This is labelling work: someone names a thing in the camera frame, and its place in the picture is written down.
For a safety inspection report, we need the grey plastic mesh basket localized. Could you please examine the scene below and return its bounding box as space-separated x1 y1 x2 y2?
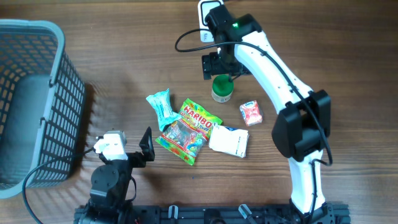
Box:
1 19 86 199

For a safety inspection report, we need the black left camera cable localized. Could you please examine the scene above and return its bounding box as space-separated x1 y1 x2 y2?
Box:
21 147 96 224

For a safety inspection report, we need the Haribo gummy candy bag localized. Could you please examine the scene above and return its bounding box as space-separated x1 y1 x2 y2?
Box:
155 98 223 166

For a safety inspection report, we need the black camera cable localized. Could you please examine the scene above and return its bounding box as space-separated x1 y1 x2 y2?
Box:
21 147 96 224
174 28 333 224

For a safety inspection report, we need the black right camera cable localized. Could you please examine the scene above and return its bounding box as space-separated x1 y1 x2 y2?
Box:
174 28 333 224

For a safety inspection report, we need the teal wet wipes pack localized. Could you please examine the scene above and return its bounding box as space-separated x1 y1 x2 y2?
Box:
146 89 182 131

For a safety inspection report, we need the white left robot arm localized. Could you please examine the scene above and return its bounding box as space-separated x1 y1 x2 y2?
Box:
73 128 155 224

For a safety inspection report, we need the red Kleenex tissue pack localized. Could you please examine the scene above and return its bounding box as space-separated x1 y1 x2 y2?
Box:
239 100 263 126

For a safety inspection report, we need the white paper tissue pack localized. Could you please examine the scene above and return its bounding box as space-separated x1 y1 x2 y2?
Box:
209 124 249 158

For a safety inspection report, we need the white barcode scanner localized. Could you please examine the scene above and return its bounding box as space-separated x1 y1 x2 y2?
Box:
197 0 224 43

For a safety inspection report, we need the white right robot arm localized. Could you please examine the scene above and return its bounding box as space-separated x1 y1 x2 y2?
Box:
198 1 333 223

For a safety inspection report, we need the green lid plastic jar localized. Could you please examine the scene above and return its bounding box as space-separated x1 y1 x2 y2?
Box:
211 75 234 103

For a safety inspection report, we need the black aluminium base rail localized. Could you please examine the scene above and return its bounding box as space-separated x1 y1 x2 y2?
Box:
74 203 352 224

